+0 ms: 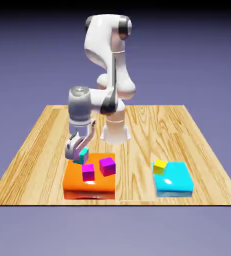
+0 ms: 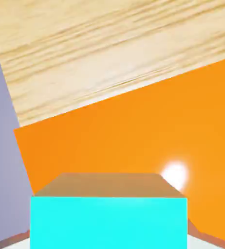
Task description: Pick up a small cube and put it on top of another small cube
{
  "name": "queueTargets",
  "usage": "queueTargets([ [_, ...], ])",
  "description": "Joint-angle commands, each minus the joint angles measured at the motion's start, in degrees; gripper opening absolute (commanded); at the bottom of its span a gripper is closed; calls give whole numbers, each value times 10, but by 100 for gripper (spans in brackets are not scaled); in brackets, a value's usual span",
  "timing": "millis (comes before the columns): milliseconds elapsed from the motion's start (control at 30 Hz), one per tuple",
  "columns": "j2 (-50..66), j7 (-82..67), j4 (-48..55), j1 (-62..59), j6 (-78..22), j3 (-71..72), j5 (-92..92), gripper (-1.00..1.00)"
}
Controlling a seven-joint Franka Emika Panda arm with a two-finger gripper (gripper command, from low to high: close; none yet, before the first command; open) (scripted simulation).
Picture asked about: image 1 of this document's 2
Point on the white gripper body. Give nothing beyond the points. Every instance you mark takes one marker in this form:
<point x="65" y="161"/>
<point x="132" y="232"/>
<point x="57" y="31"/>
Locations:
<point x="71" y="149"/>

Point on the small teal cube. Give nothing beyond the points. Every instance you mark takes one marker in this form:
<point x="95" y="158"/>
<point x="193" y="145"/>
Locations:
<point x="84" y="152"/>

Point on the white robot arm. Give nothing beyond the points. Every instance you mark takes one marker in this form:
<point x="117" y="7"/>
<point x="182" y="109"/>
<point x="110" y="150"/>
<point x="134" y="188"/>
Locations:
<point x="105" y="46"/>

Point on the small magenta cube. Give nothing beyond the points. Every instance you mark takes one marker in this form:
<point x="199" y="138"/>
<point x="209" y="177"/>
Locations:
<point x="88" y="172"/>
<point x="107" y="166"/>

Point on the small yellow cube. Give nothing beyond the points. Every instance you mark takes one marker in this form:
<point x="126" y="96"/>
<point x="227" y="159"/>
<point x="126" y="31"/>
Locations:
<point x="159" y="167"/>

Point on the large orange box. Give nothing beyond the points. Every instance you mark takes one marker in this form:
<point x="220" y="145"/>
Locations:
<point x="73" y="180"/>

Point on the large cyan box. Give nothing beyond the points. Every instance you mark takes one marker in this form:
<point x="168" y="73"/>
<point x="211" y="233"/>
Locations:
<point x="177" y="180"/>

